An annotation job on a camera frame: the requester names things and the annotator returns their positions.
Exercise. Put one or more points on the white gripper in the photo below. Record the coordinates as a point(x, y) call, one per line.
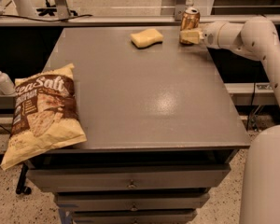
point(212, 34)

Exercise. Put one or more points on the orange soda can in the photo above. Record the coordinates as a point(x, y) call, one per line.
point(190, 19)

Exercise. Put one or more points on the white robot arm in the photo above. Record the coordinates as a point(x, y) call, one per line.
point(255, 39)

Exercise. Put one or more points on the yellow sponge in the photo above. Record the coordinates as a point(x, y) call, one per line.
point(146, 38)

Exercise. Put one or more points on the grey drawer cabinet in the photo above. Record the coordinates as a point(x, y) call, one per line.
point(161, 106)

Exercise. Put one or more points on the top grey drawer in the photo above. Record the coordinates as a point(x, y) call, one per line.
point(129, 178)

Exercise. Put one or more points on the grey drawer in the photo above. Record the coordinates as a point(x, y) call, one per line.
point(132, 201)
point(129, 178)
point(181, 216)

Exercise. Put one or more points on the sea salt chips bag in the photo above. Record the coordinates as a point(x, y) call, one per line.
point(45, 116)

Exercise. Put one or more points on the white spray bottle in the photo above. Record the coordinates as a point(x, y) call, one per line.
point(6, 85)

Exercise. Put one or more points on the middle grey drawer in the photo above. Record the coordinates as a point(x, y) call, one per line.
point(132, 201)

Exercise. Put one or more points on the bottom grey drawer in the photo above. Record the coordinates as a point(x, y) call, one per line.
point(181, 216)

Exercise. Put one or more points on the black caster leg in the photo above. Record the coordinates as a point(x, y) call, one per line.
point(22, 188)

